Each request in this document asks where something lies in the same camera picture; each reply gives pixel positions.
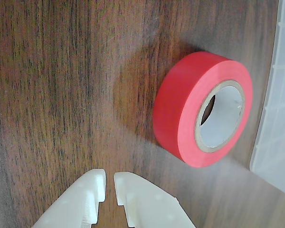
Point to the red tape roll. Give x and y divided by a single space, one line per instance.
171 107

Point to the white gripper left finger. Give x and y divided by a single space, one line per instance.
80 202

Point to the clear plastic box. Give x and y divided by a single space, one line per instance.
280 118

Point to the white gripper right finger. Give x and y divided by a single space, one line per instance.
147 204

